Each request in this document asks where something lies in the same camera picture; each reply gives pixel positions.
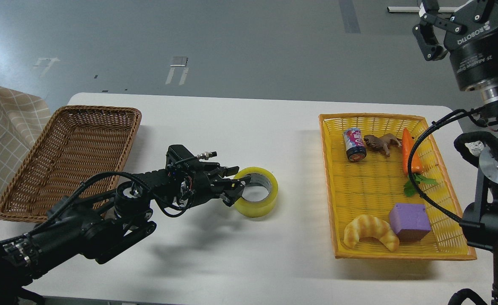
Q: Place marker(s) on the small drink can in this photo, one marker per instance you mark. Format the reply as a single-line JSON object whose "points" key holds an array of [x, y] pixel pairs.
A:
{"points": [[354, 145]]}

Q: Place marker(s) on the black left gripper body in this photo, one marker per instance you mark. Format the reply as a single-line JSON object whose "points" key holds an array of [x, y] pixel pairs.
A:
{"points": [[195, 185]]}

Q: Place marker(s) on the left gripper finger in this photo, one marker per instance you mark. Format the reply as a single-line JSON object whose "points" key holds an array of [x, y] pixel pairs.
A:
{"points": [[230, 196], [235, 182]]}

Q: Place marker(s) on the brown toy animal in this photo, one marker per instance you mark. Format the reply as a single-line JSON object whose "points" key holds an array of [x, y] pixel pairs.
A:
{"points": [[382, 143]]}

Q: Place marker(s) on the orange toy carrot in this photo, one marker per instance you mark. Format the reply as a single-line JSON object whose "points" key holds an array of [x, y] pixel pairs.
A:
{"points": [[415, 166]]}

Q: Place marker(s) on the toy croissant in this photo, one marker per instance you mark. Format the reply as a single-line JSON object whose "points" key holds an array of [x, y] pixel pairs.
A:
{"points": [[369, 226]]}

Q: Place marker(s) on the purple foam block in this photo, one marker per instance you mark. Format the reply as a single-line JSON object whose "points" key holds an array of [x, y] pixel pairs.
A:
{"points": [[409, 221]]}

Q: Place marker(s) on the yellow tape roll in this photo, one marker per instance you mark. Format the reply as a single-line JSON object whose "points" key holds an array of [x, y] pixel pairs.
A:
{"points": [[259, 194]]}

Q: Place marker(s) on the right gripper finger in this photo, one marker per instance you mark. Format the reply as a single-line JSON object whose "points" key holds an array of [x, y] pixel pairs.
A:
{"points": [[475, 14], [424, 31]]}

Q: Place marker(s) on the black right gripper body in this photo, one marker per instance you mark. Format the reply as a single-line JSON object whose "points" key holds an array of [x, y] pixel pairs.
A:
{"points": [[473, 56]]}

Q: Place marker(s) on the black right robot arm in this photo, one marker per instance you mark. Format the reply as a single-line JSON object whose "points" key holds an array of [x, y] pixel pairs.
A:
{"points": [[479, 221]]}

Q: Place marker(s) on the yellow woven basket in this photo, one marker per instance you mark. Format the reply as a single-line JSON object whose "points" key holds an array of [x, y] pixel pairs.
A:
{"points": [[374, 185]]}

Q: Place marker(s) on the white floor stand base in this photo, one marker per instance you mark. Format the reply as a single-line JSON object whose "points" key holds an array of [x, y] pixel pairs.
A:
{"points": [[416, 9]]}

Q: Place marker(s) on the beige checkered cloth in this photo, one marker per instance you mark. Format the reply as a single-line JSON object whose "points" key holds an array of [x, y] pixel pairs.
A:
{"points": [[3, 144]]}

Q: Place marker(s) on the brown wicker basket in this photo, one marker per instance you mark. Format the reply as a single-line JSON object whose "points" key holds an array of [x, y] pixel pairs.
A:
{"points": [[78, 142]]}

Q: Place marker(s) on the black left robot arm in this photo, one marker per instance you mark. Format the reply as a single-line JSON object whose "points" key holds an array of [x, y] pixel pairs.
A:
{"points": [[109, 213]]}

